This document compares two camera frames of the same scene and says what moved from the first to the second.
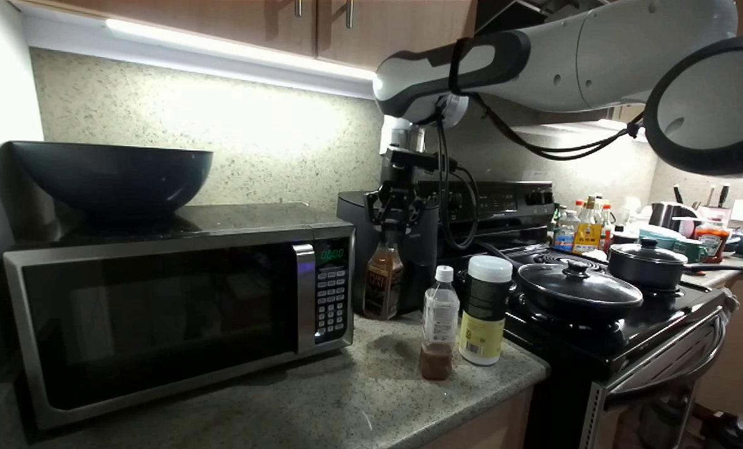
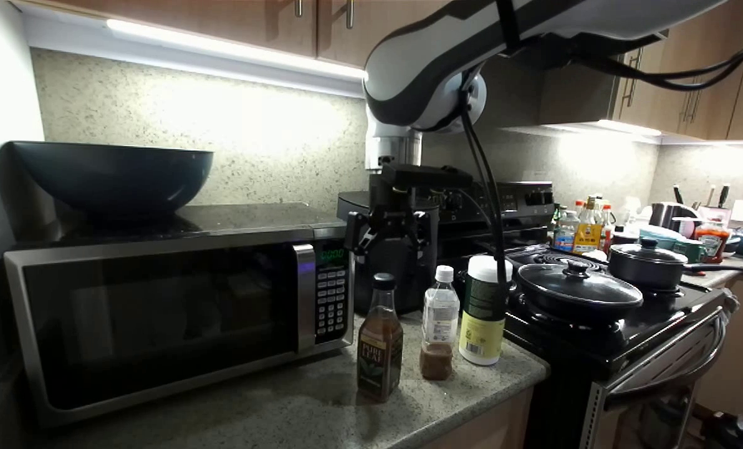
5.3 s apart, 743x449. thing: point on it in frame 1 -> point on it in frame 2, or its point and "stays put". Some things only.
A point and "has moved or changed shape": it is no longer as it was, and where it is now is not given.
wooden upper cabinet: (334, 31) stays put
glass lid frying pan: (576, 287) stays put
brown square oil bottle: (383, 282) has moved or changed shape
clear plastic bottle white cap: (439, 326) stays put
